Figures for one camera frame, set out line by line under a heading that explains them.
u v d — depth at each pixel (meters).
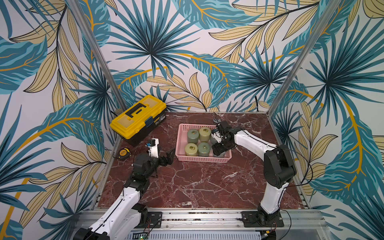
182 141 1.03
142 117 0.94
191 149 0.88
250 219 0.73
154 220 0.74
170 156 0.72
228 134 0.68
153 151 0.69
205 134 0.97
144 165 0.60
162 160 0.70
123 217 0.49
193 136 0.97
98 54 0.84
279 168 0.49
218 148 0.84
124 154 0.93
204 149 0.90
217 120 1.17
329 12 0.70
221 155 0.86
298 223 0.73
